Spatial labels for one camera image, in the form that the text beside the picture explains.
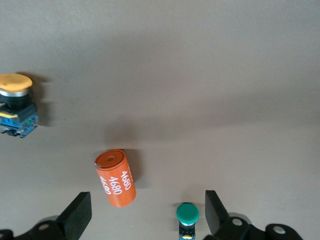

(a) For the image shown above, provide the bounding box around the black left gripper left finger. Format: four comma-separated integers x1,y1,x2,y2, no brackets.
0,191,93,240

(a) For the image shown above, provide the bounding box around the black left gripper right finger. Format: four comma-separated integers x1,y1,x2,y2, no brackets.
202,190,304,240

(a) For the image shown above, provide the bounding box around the green push button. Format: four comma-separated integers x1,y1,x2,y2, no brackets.
175,202,200,240

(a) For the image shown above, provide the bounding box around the orange cylinder white 4680 print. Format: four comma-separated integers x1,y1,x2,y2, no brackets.
94,148,137,208

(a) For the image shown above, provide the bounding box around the yellow push button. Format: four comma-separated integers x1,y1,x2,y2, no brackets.
0,73,39,139

